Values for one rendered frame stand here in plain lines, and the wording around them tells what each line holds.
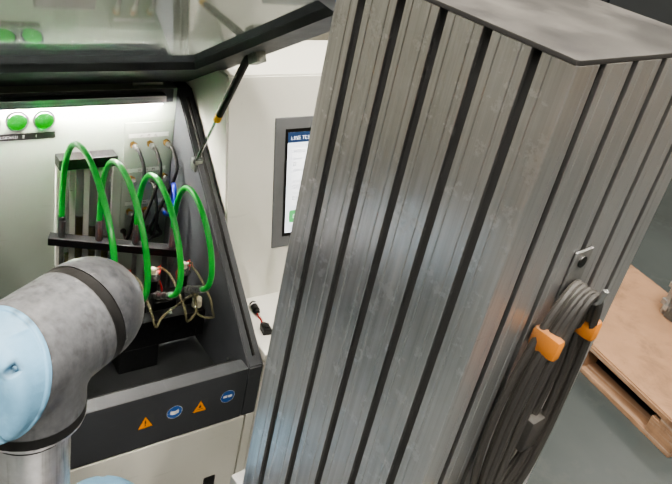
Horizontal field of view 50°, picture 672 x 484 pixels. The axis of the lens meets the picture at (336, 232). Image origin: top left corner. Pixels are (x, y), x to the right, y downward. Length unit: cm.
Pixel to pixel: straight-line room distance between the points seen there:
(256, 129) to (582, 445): 219
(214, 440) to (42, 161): 81
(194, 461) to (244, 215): 63
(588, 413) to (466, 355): 303
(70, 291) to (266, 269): 124
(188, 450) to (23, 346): 122
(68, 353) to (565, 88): 50
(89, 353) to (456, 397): 36
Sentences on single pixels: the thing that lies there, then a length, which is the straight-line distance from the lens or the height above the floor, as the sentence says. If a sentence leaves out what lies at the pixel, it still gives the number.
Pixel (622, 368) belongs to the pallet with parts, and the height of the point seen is 16.
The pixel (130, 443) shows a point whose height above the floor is 82.
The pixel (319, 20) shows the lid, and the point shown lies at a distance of 133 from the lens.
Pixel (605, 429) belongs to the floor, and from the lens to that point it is 361.
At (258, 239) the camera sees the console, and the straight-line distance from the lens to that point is 193.
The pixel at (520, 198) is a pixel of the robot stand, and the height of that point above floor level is 192.
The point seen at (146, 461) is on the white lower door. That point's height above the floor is 74.
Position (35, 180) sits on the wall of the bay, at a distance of 194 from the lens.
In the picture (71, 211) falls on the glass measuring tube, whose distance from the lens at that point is 199.
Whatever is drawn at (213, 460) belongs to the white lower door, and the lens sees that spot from 199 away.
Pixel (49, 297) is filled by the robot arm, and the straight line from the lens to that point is 76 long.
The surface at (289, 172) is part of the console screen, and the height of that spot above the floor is 131.
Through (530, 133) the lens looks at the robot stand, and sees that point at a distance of 54.
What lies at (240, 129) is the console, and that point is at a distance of 182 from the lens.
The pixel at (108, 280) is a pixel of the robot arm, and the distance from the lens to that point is 79.
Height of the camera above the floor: 214
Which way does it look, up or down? 30 degrees down
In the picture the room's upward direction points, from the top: 13 degrees clockwise
